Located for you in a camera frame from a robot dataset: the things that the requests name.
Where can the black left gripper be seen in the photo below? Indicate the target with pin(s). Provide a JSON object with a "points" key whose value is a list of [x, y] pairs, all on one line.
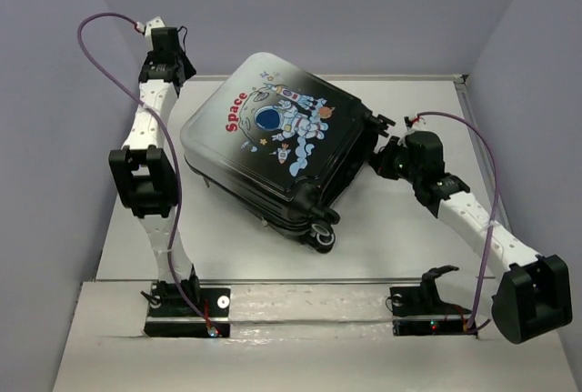
{"points": [[189, 69]]}

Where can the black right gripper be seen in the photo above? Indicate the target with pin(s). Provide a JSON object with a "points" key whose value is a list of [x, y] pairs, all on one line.
{"points": [[381, 161]]}

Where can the black hard-shell suitcase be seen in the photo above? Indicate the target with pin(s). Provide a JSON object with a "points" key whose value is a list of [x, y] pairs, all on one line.
{"points": [[284, 143]]}

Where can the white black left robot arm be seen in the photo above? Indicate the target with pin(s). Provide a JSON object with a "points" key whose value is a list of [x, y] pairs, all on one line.
{"points": [[146, 171]]}

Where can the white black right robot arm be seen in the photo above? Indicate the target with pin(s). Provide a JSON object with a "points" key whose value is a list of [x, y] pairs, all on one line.
{"points": [[533, 295]]}

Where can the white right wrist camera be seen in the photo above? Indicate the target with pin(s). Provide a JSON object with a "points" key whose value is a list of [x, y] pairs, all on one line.
{"points": [[414, 124]]}

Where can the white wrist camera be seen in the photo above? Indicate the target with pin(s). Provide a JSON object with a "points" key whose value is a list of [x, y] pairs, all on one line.
{"points": [[414, 124], [146, 29]]}

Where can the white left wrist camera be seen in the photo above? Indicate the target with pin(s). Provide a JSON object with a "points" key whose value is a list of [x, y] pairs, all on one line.
{"points": [[146, 29]]}

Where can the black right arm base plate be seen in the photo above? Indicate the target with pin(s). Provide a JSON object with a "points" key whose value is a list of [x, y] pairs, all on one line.
{"points": [[438, 304]]}

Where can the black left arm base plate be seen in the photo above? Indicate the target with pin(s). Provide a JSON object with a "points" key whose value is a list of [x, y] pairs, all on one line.
{"points": [[170, 316]]}

